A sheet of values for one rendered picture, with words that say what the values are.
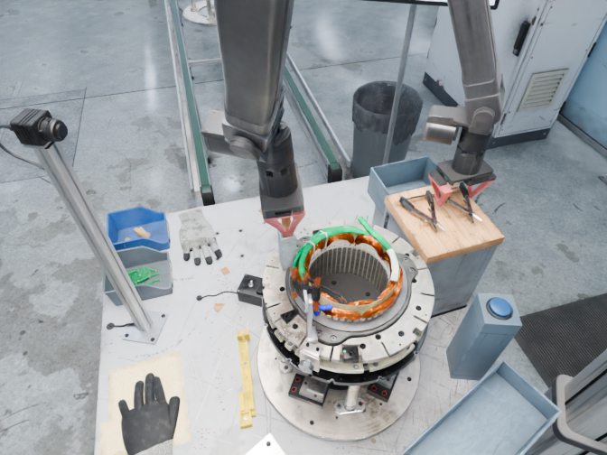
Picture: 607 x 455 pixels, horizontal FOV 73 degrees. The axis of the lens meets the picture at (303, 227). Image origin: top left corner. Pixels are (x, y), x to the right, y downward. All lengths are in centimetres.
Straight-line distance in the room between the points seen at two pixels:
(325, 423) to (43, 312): 170
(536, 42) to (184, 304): 240
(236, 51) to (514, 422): 69
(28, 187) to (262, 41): 285
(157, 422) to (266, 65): 82
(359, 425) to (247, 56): 79
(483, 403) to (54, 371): 179
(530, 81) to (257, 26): 273
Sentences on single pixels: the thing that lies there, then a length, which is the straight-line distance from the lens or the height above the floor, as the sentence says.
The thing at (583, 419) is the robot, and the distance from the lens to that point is 94.
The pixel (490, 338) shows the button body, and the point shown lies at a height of 98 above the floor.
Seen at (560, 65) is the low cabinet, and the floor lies 57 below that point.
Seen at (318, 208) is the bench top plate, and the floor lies 78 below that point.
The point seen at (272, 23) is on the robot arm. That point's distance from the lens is 33.
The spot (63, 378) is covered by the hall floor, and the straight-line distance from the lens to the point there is 214.
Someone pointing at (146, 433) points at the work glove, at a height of 80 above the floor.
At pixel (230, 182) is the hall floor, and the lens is 269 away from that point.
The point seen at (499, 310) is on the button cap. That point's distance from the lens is 89.
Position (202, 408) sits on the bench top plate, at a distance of 103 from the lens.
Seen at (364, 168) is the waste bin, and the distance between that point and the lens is 252.
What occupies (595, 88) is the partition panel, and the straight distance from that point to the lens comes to 334.
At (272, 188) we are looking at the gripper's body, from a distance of 63.
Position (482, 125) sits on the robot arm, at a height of 131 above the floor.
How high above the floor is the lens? 173
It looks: 47 degrees down
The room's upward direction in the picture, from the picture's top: straight up
